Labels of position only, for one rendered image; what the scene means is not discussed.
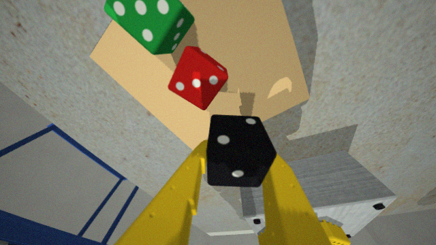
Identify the tan square mat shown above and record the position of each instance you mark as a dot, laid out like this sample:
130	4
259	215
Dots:
250	38

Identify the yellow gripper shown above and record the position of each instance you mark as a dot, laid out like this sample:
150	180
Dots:
289	217

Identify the red die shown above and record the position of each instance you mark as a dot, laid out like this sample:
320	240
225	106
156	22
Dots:
197	77

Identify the green die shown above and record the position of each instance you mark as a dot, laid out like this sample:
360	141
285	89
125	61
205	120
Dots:
158	25

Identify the black die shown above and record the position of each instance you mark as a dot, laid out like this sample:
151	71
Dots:
239	151

